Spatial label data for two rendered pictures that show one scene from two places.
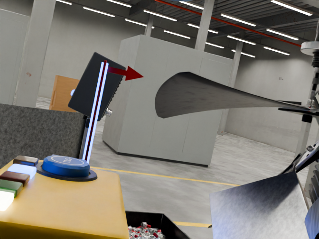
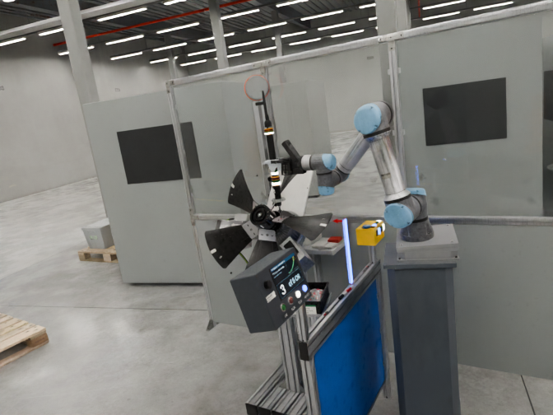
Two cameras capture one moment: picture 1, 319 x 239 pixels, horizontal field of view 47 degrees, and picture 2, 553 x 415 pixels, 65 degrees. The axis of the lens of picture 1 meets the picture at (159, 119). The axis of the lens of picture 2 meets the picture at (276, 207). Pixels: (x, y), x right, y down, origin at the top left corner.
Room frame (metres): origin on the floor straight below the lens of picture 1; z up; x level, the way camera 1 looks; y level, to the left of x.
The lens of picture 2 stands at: (2.25, 1.19, 1.74)
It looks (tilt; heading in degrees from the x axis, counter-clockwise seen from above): 13 degrees down; 222
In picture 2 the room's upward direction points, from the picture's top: 8 degrees counter-clockwise
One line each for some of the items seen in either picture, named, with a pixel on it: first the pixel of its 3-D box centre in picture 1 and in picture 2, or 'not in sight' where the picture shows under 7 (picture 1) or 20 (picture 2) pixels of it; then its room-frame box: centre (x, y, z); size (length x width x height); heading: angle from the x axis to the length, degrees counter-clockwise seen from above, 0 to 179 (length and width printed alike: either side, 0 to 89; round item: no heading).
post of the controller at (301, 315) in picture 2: (85, 150); (301, 316); (1.08, 0.20, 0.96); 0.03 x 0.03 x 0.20; 9
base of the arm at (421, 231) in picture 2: not in sight; (415, 226); (0.40, 0.38, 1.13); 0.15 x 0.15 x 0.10
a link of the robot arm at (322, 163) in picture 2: not in sight; (322, 162); (0.57, 0.02, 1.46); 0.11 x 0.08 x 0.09; 99
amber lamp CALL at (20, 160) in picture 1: (25, 161); not in sight; (0.31, 0.10, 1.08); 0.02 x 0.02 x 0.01; 9
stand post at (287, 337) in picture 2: not in sight; (286, 333); (0.54, -0.39, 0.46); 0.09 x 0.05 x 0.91; 99
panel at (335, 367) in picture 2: not in sight; (354, 370); (0.66, 0.13, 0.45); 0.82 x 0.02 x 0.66; 9
